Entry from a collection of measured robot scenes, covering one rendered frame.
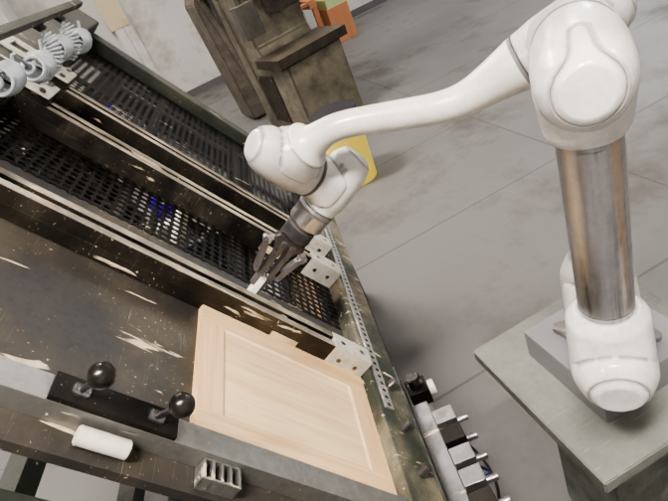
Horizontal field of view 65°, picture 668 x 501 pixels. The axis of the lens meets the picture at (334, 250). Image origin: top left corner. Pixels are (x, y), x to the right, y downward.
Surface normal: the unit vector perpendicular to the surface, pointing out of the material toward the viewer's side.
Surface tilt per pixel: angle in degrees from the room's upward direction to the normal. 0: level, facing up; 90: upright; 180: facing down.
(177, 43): 90
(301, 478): 59
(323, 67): 90
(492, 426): 0
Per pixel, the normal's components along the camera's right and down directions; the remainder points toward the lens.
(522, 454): -0.36, -0.77
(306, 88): 0.52, 0.30
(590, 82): -0.29, 0.54
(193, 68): 0.34, 0.41
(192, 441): 0.60, -0.74
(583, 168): -0.47, 0.63
